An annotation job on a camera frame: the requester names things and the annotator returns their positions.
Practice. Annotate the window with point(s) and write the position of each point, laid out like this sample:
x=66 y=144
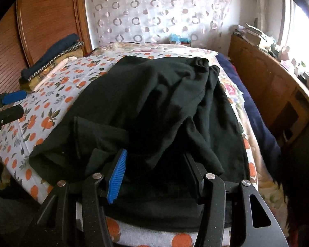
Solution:
x=301 y=30

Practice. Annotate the yellow patterned folded cloth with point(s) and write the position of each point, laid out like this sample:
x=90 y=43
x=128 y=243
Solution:
x=41 y=78

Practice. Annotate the wooden headboard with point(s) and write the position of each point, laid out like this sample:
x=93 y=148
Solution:
x=41 y=18

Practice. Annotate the white circle pattern curtain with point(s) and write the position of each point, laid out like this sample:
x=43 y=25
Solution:
x=144 y=5

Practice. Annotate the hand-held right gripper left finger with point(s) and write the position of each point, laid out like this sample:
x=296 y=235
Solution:
x=117 y=177

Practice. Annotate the pile of papers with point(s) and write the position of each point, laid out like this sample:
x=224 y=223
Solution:
x=252 y=34

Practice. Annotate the floral bedsheet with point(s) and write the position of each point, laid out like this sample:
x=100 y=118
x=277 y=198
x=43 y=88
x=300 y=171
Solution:
x=233 y=90

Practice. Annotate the black t-shirt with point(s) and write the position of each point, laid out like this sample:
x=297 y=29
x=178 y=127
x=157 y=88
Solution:
x=157 y=95

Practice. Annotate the navy blanket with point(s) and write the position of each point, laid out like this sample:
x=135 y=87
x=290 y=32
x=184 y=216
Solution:
x=257 y=123

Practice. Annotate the navy folded cloth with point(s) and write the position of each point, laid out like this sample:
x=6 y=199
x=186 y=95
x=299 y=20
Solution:
x=54 y=51

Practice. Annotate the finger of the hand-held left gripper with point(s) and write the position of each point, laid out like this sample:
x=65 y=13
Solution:
x=14 y=97
x=7 y=114

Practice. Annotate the orange fruit print bed cover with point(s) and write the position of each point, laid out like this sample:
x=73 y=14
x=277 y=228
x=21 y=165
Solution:
x=54 y=100

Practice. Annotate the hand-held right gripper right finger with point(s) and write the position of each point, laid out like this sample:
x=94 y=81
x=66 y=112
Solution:
x=199 y=182

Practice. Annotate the teal box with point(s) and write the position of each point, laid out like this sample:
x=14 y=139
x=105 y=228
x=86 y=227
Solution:
x=186 y=41

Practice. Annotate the light blue packet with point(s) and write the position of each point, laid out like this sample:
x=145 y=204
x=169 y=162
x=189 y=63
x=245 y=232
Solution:
x=174 y=38

